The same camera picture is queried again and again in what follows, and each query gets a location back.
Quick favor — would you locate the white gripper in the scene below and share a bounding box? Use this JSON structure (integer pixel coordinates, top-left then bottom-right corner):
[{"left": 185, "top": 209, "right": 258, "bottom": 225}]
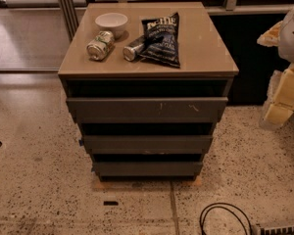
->
[{"left": 257, "top": 22, "right": 294, "bottom": 127}]

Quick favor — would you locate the grey bottom drawer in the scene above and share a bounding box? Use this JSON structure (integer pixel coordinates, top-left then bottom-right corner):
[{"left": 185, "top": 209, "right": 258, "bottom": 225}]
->
[{"left": 92, "top": 162, "right": 203, "bottom": 177}]

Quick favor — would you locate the grey drawer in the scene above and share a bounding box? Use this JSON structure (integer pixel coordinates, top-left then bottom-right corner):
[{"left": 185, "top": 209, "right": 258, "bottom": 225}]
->
[
  {"left": 67, "top": 97, "right": 227, "bottom": 123},
  {"left": 83, "top": 135, "right": 213, "bottom": 155},
  {"left": 92, "top": 162, "right": 203, "bottom": 177}
]

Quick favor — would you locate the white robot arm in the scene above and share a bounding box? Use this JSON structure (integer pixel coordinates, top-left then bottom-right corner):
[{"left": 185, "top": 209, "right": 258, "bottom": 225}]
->
[{"left": 257, "top": 6, "right": 294, "bottom": 130}]

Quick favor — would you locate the grey top drawer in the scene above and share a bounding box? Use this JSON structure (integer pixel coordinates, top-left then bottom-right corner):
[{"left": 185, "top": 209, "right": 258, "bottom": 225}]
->
[{"left": 67, "top": 97, "right": 227, "bottom": 123}]

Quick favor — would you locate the grey drawer cabinet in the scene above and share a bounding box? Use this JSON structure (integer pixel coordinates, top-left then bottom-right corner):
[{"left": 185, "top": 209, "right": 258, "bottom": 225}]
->
[{"left": 59, "top": 2, "right": 238, "bottom": 179}]

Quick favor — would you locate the grey middle drawer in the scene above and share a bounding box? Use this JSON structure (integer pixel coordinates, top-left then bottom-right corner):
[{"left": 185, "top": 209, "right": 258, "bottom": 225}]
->
[{"left": 83, "top": 135, "right": 213, "bottom": 155}]

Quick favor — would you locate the dark blue chip bag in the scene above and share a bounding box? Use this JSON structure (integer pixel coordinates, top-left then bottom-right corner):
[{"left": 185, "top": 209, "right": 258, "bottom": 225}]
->
[{"left": 140, "top": 12, "right": 180, "bottom": 68}]

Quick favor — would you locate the silver dark soda can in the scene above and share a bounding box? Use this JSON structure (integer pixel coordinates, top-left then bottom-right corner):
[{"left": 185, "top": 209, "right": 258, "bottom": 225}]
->
[{"left": 122, "top": 35, "right": 145, "bottom": 62}]

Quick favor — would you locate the grey power strip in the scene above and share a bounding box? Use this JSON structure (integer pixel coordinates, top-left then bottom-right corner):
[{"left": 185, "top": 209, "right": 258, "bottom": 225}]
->
[{"left": 252, "top": 224, "right": 294, "bottom": 235}]

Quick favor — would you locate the white bowl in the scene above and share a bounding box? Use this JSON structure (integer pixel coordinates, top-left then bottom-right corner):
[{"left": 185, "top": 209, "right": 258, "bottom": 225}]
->
[{"left": 95, "top": 13, "right": 128, "bottom": 39}]

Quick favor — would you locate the green white soda can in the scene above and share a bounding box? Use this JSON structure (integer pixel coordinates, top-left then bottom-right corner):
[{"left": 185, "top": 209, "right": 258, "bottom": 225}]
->
[{"left": 86, "top": 30, "right": 115, "bottom": 61}]

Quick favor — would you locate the black cable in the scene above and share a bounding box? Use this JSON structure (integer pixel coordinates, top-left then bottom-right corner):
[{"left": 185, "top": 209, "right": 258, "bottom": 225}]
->
[{"left": 199, "top": 202, "right": 254, "bottom": 235}]

